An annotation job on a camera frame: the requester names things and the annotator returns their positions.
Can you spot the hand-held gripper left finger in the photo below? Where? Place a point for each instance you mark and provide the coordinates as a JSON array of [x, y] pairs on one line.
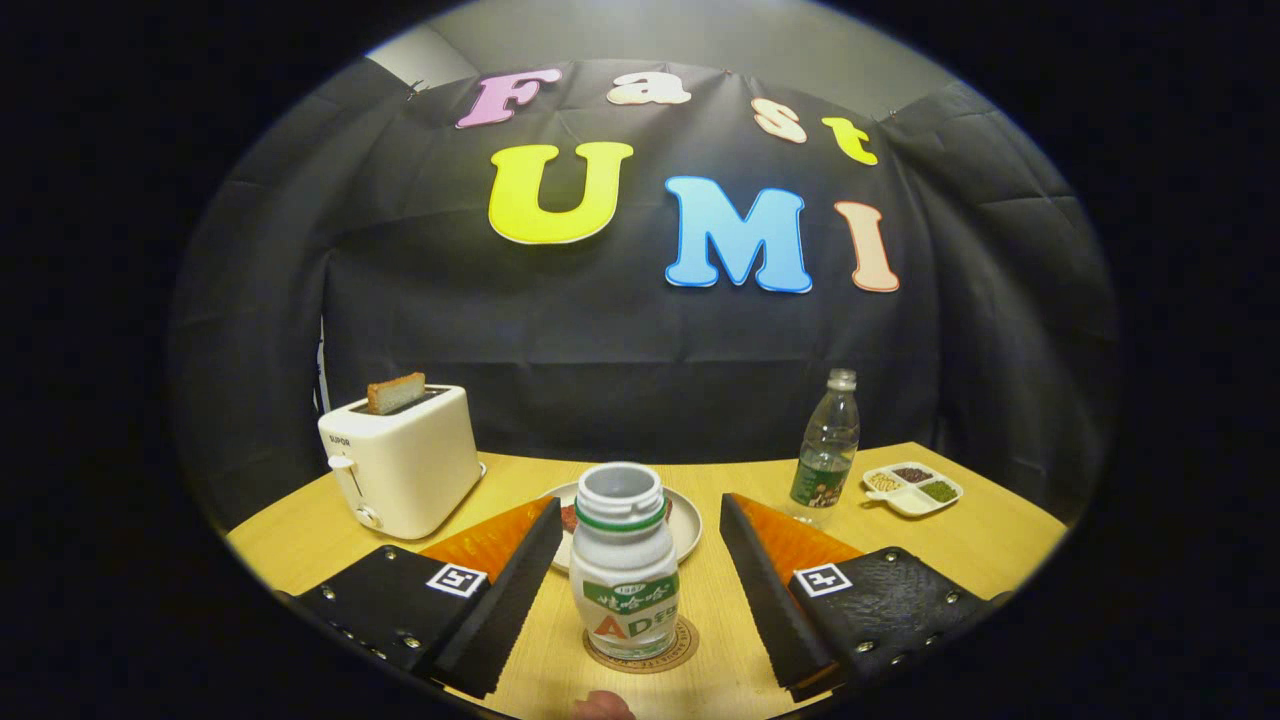
[[505, 610]]

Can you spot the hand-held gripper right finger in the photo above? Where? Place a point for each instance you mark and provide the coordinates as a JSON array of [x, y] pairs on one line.
[[780, 610]]

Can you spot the round cork coaster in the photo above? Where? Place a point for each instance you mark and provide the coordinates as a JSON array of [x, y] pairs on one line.
[[686, 645]]

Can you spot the white juice bottle green label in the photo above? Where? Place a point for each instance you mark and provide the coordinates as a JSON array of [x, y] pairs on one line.
[[622, 560]]

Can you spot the clear plastic water bottle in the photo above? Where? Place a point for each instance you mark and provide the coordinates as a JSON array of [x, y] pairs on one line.
[[828, 450]]

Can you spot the wooden table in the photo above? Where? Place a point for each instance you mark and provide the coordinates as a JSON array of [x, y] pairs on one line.
[[715, 600]]

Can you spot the white round plate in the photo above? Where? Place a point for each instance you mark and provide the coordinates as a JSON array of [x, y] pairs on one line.
[[686, 525]]

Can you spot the white divided grain dish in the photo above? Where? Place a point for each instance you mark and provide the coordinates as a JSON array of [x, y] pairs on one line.
[[905, 501]]

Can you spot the white toaster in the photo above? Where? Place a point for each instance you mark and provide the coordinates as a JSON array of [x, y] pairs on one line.
[[410, 470]]

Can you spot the toasted bread slice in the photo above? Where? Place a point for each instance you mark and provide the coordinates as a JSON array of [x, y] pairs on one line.
[[395, 393]]

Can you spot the black backdrop cloth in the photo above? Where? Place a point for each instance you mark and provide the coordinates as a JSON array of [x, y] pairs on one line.
[[600, 350]]

